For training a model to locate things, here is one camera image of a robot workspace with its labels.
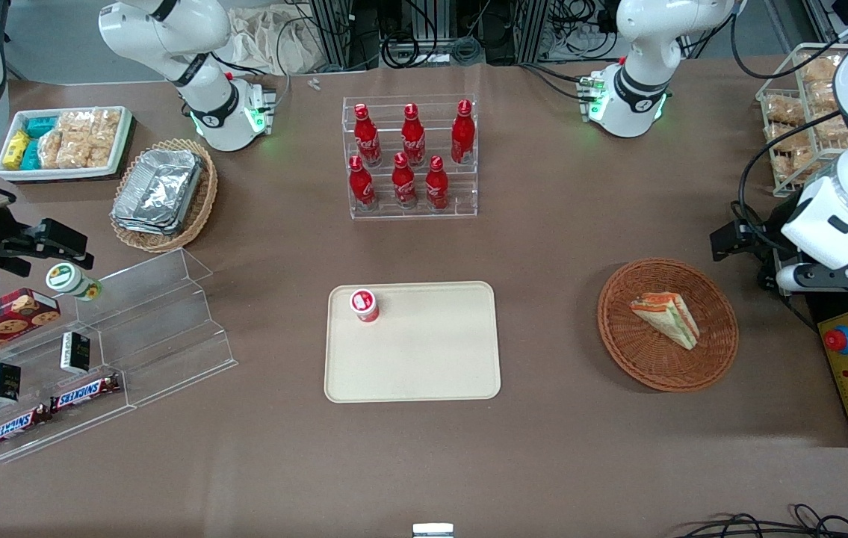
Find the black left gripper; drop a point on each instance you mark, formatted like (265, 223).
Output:
(761, 233)

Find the white cloth bag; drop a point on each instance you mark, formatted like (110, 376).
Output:
(267, 37)

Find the clear acrylic stepped shelf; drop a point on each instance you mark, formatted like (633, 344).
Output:
(169, 329)

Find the round brown wicker basket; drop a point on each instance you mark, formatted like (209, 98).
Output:
(633, 351)

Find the yellow snack pack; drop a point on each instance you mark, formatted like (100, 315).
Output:
(16, 149)

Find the clear acrylic bottle rack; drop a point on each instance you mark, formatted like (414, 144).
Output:
(468, 202)

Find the triangular sandwich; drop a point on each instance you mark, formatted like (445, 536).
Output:
(669, 317)

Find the white table edge bracket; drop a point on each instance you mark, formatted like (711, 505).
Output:
(432, 530)

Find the cup with green white lid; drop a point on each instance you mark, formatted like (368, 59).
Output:
(65, 278)

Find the teal snack pack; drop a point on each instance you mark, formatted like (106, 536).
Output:
(31, 155)
(40, 126)

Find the oval light wicker basket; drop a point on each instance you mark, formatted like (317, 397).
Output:
(203, 202)

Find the Snickers chocolate bar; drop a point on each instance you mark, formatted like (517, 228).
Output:
(17, 427)
(86, 392)

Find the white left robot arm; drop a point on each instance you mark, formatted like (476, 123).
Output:
(636, 97)

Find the bag of fried snacks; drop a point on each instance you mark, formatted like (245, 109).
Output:
(793, 158)
(784, 110)
(819, 69)

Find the stack of foil trays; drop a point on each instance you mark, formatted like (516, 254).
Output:
(158, 190)

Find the white rectangular snack tray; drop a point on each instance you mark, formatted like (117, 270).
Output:
(125, 134)

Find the beige plastic tray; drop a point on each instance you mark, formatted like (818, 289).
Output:
(424, 351)

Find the aluminium frame rack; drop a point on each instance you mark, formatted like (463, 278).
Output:
(341, 30)

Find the red cup with white lid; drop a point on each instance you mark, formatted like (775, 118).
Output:
(364, 305)

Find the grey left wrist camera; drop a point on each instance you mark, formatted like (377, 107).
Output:
(834, 277)

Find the clear bag of rice crackers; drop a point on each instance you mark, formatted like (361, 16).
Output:
(105, 138)
(75, 122)
(65, 153)

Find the red cola bottle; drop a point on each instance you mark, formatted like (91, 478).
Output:
(436, 187)
(462, 134)
(413, 138)
(403, 183)
(367, 138)
(361, 185)

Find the small black snack box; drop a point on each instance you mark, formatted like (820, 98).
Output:
(2, 382)
(75, 353)

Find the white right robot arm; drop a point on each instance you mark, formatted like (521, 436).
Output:
(207, 112)

